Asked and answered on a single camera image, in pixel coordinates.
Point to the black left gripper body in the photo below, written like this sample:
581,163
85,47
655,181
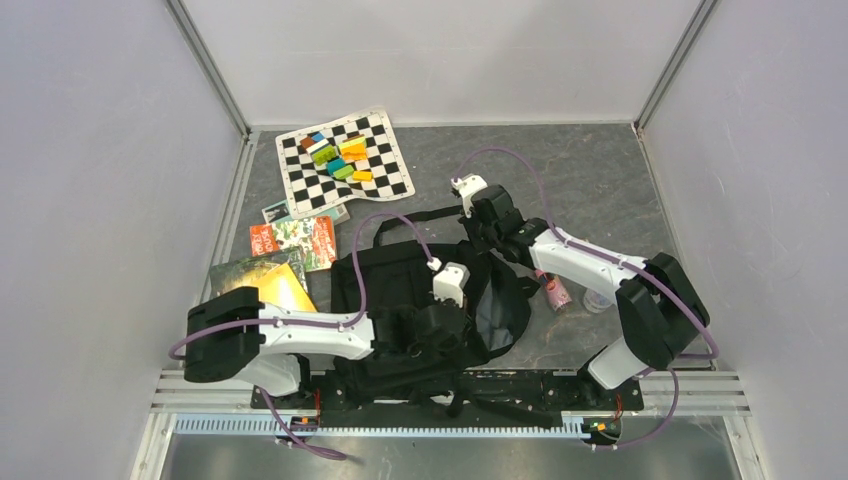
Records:
417,350

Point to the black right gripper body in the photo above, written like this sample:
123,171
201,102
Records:
484,237

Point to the black student backpack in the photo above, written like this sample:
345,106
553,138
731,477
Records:
389,275

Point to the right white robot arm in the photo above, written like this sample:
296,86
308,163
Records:
659,311

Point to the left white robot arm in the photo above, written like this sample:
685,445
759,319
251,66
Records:
238,336

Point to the pink water bottle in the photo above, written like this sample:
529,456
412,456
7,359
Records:
559,299

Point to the yellow small toy brick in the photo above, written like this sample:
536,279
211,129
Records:
362,176

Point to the light green flat brick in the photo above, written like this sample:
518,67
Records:
344,172

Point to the orange treehouse story book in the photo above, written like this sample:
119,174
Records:
313,237

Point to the orange toy brick stack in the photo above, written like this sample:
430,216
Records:
353,149

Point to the yellow book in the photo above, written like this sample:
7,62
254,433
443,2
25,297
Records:
281,287

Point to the teal toy brick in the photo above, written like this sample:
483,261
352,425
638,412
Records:
334,165

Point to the green toy brick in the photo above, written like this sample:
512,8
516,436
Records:
324,155

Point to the black and white chess mat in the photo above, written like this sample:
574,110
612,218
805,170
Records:
309,189

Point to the teal paperback book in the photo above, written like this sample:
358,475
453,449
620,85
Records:
279,212

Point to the dark green forest book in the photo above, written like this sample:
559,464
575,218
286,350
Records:
227,276

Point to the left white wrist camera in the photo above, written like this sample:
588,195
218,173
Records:
449,283

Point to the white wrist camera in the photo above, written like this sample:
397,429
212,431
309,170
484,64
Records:
449,283
466,188

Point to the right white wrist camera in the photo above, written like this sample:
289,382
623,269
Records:
466,188

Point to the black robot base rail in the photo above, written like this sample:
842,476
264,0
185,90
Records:
473,398

